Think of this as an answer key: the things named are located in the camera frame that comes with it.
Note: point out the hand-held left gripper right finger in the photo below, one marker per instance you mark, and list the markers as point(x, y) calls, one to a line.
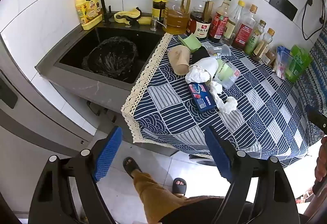
point(218, 152)

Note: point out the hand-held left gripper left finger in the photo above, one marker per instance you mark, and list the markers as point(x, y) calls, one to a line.
point(107, 152)

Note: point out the white tissue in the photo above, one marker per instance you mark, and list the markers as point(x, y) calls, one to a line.
point(198, 75)
point(227, 105)

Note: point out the blue packet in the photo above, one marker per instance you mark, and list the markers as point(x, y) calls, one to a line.
point(201, 98)

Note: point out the clear plastic cup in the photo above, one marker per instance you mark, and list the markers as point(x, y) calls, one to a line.
point(234, 77)
point(222, 50)

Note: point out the white paper cup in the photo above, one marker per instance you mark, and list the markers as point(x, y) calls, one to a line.
point(209, 64)

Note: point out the black trash bag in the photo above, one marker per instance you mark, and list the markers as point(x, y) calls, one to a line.
point(109, 57)

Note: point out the brown paper cup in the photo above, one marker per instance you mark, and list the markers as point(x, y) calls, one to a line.
point(178, 60)

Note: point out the person's right hand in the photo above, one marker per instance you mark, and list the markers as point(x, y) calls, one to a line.
point(321, 162)

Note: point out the black slipper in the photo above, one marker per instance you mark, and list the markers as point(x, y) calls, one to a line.
point(178, 184)
point(131, 166)

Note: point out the blue woven patterned cloth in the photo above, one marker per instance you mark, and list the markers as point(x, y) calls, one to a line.
point(315, 73)

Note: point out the blue patterned tablecloth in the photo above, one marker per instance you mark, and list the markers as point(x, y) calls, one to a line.
point(255, 111)

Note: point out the green packet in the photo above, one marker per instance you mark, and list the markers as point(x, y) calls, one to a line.
point(297, 63)

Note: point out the person's dark top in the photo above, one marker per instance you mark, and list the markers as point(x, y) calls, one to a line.
point(199, 211)

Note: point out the person's mustard trousers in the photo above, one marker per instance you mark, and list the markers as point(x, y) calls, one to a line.
point(153, 195)

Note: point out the blue and white bag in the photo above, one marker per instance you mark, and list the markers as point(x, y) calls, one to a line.
point(281, 60)

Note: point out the small brown jar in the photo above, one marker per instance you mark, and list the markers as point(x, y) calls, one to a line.
point(268, 57)

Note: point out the small bottle yellow cap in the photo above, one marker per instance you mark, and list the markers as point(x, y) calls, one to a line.
point(263, 45)

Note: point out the green label bottle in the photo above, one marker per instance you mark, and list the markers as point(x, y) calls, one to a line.
point(251, 41)

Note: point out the dark kitchen sink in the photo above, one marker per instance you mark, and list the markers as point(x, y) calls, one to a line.
point(74, 47)

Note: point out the red label bottle gold cap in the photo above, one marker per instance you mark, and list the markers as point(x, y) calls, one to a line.
point(241, 33)

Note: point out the soy sauce jug white label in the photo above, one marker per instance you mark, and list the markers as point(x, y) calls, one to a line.
point(201, 29)

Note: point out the clear bottle yellow cap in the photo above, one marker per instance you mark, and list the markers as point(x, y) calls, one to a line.
point(231, 24)

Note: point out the red label bottle black cap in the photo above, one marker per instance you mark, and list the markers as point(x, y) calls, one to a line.
point(218, 24)

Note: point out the metal soap dispenser pump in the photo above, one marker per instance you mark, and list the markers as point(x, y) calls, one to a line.
point(154, 24)

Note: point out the yellow and black cloth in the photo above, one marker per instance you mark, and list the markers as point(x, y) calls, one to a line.
point(125, 14)

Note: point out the yellow dish soap bottle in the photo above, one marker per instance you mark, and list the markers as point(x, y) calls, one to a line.
point(88, 13)

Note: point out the large cooking oil jug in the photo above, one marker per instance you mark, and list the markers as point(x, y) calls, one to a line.
point(176, 16)

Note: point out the black faucet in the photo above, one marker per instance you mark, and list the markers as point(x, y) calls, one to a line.
point(104, 9)

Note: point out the black wall socket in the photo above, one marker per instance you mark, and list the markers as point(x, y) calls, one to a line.
point(283, 4)

